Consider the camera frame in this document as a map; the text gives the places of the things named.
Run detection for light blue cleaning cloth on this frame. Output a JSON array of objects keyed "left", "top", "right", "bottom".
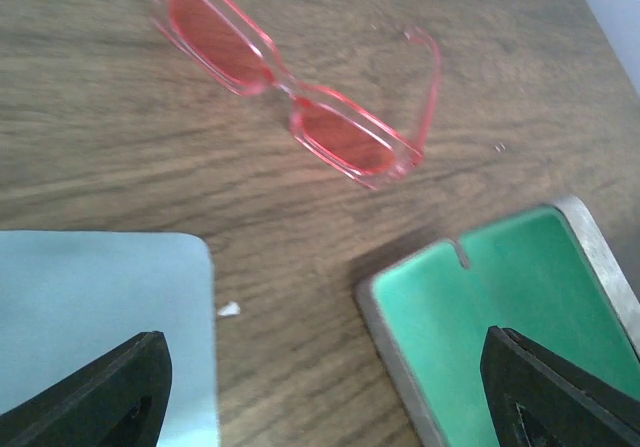
[{"left": 1, "top": 230, "right": 221, "bottom": 446}]

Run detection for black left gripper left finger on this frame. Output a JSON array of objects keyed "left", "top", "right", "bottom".
[{"left": 1, "top": 331, "right": 172, "bottom": 446}]

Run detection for grey case green lining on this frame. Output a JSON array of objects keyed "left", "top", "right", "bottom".
[{"left": 355, "top": 196, "right": 639, "bottom": 446}]

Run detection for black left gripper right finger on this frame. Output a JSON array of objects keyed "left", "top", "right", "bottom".
[{"left": 480, "top": 326, "right": 639, "bottom": 447}]

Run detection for pink transparent sunglasses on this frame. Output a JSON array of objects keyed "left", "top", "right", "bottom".
[{"left": 152, "top": 0, "right": 442, "bottom": 190}]

